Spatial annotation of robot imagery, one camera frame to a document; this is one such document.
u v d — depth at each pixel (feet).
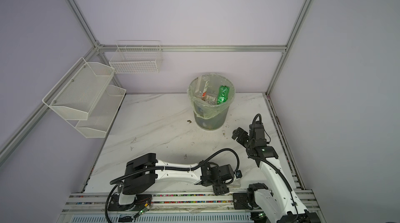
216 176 1.99
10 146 1.65
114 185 2.40
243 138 2.40
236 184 2.45
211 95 3.04
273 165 1.63
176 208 2.40
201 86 3.11
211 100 2.95
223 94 2.83
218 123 3.13
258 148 1.90
